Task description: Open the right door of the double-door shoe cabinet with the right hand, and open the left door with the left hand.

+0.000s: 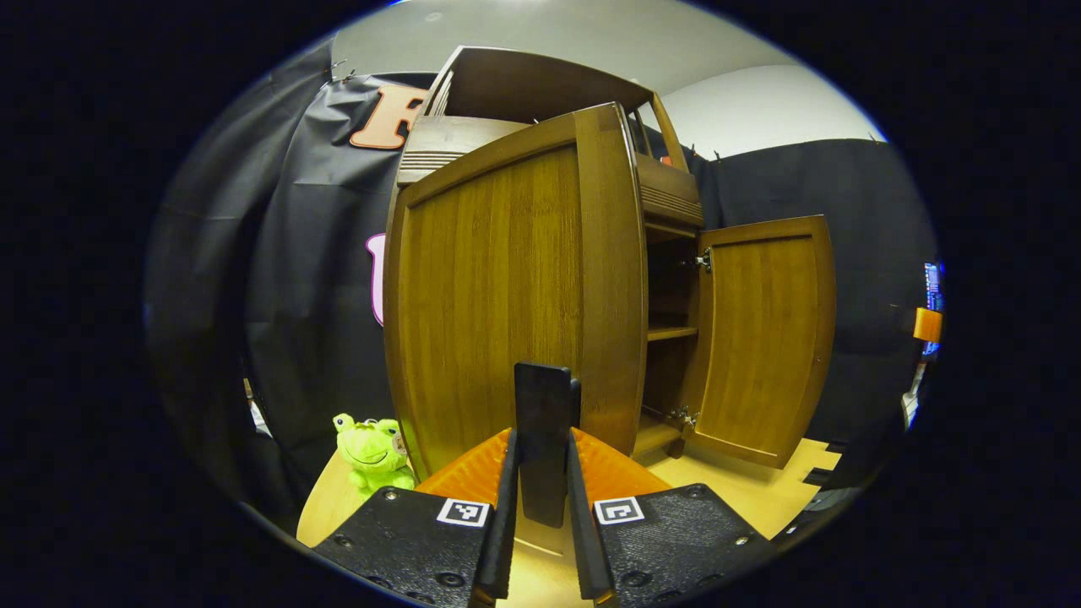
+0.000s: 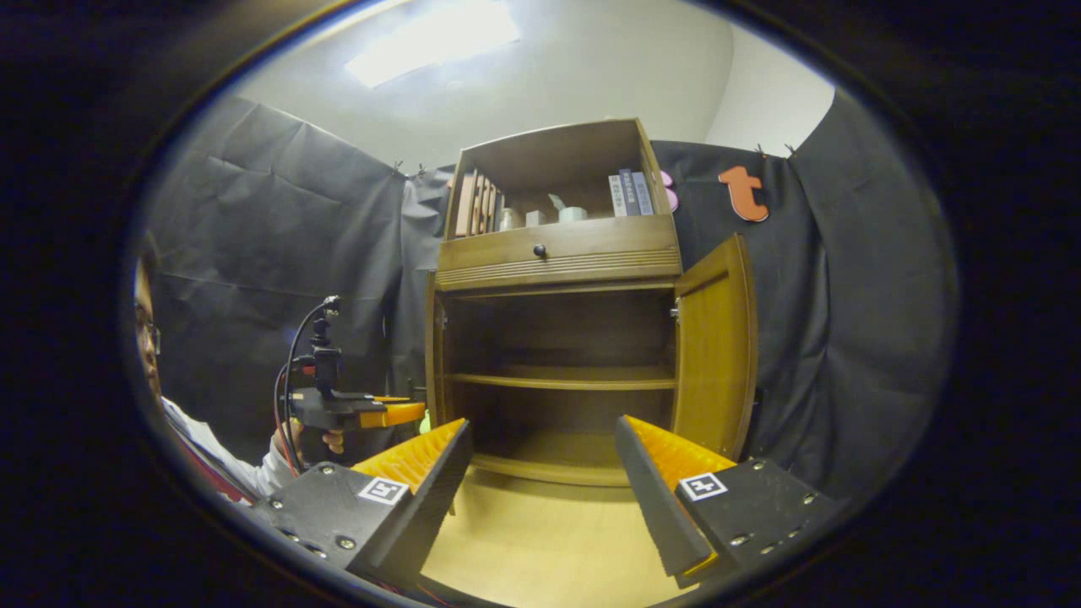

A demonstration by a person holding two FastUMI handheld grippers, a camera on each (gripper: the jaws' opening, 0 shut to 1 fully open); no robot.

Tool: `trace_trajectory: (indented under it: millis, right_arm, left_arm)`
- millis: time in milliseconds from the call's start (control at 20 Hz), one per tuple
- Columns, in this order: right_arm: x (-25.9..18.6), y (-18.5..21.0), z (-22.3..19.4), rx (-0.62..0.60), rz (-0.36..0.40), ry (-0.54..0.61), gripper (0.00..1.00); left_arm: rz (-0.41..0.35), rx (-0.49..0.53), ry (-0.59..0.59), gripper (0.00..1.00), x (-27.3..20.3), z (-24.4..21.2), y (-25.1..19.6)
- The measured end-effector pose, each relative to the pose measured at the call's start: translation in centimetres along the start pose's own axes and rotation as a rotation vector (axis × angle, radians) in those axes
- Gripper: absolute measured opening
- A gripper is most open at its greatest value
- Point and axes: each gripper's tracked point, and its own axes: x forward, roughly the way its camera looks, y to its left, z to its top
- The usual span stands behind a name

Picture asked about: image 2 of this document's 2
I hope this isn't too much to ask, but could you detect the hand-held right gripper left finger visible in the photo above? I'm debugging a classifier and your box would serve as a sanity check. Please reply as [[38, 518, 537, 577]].
[[252, 418, 475, 590]]

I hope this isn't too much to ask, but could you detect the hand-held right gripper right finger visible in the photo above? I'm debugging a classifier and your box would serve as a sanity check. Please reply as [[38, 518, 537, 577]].
[[614, 415, 843, 590]]

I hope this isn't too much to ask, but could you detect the wooden shoe cabinet door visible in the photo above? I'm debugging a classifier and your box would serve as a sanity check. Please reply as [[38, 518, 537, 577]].
[[671, 234, 759, 464], [424, 272, 446, 433]]

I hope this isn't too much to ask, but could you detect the wooden double-door shoe cabinet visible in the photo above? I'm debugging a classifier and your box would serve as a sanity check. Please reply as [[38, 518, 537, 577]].
[[425, 118, 683, 488]]

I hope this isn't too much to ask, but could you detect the wooden cabinet drawer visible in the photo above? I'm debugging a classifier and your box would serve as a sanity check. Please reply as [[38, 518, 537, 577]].
[[435, 214, 683, 292]]

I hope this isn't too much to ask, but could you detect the wooden inner shelf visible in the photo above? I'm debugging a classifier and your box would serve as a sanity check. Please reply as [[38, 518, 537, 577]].
[[446, 365, 678, 391]]

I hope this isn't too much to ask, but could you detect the black backdrop cloth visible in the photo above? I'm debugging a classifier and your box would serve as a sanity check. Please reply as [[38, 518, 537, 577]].
[[135, 89, 959, 503]]

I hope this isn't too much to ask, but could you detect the person's head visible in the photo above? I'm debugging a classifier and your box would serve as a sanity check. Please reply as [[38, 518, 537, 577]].
[[133, 232, 166, 398]]

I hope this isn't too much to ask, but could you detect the ceiling light panel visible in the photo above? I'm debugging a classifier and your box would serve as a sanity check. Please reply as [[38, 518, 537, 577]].
[[345, 0, 522, 90]]

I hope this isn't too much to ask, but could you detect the red cable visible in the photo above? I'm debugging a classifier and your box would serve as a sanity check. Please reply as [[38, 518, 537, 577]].
[[272, 363, 305, 478]]

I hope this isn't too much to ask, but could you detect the black cable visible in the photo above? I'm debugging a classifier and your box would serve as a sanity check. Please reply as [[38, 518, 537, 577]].
[[283, 296, 340, 474]]

